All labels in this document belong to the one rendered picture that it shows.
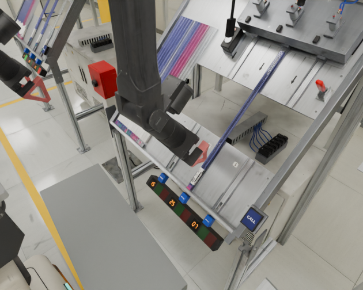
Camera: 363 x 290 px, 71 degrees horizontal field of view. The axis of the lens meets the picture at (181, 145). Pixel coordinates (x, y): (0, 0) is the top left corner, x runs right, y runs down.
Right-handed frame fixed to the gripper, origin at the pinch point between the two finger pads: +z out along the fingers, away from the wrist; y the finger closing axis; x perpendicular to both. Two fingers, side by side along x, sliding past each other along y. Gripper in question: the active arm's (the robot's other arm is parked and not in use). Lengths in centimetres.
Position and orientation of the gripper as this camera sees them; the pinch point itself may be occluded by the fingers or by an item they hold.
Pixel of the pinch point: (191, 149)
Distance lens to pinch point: 68.0
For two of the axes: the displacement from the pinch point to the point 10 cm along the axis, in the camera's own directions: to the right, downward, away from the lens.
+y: -6.6, -5.1, 5.5
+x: -6.1, 8.0, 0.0
